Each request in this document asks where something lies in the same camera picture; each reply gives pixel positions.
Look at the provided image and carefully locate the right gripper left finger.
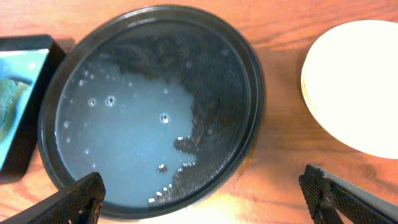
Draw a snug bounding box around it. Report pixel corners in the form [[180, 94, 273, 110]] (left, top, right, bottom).
[[2, 172, 106, 224]]

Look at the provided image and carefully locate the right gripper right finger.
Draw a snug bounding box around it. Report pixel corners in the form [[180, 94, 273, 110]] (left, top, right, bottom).
[[298, 164, 397, 224]]

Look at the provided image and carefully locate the light blue plate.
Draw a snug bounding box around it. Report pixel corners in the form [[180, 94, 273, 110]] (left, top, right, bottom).
[[301, 20, 397, 159]]

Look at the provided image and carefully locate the yellow plate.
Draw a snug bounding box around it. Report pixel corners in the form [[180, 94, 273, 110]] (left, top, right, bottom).
[[300, 77, 316, 117]]

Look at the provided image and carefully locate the green yellow sponge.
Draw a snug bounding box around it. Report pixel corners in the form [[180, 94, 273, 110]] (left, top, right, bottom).
[[1, 80, 29, 142]]

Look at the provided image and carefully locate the round black tray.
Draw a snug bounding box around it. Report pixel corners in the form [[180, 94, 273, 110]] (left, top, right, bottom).
[[39, 5, 264, 220]]

